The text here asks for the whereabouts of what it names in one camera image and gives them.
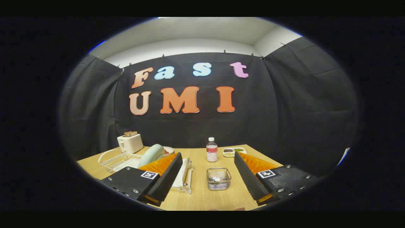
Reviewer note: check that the pale green plate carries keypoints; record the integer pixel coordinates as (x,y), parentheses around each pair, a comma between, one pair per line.
(152,155)

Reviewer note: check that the clear plastic water bottle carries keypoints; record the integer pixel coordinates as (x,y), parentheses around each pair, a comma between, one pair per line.
(211,153)

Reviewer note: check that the cream toaster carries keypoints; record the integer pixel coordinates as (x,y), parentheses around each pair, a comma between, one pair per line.
(131,144)

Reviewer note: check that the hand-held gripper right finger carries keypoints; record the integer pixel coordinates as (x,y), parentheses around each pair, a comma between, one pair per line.
(250,180)

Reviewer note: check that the white divided snack dish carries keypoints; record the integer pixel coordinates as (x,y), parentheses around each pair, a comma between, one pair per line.
(234,152)

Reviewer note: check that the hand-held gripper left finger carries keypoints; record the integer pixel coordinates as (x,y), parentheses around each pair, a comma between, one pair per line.
(167,180)

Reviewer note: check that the black backdrop cloth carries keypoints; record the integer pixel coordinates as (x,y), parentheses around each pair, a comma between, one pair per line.
(284,110)

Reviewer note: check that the beige round plate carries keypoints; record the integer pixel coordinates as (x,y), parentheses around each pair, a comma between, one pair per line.
(169,151)

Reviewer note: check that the white and blue object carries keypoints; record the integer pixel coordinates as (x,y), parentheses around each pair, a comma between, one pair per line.
(344,155)

